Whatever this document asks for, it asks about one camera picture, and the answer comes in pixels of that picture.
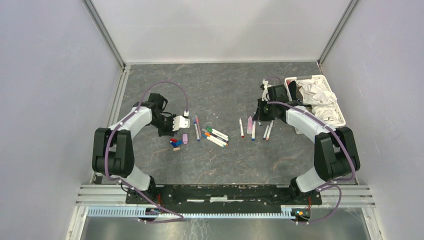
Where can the white crumpled cloth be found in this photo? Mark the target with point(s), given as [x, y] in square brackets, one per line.
[322, 100]

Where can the white marker orange tip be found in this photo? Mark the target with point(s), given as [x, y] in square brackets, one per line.
[214, 140]

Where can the black printed t-shirt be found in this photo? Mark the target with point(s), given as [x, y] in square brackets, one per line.
[294, 91]

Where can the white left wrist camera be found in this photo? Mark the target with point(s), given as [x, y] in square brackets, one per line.
[181, 121]

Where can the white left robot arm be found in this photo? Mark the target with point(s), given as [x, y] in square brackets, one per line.
[113, 152]

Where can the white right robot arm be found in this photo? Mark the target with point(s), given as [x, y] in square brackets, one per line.
[335, 158]

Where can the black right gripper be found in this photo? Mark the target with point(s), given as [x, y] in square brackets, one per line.
[258, 115]

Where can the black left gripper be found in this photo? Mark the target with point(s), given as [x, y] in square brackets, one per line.
[169, 132]

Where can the white marker red tip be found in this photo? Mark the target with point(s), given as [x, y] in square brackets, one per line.
[242, 135]

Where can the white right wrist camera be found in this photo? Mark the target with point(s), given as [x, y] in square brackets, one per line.
[264, 87]

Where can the white perforated plastic basket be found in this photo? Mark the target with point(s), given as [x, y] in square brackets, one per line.
[309, 108]

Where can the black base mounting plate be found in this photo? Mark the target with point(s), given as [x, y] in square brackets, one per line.
[224, 199]

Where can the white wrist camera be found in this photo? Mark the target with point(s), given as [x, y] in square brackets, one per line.
[264, 87]
[181, 121]

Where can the white acrylic marker peach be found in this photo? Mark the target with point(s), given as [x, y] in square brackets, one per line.
[269, 129]

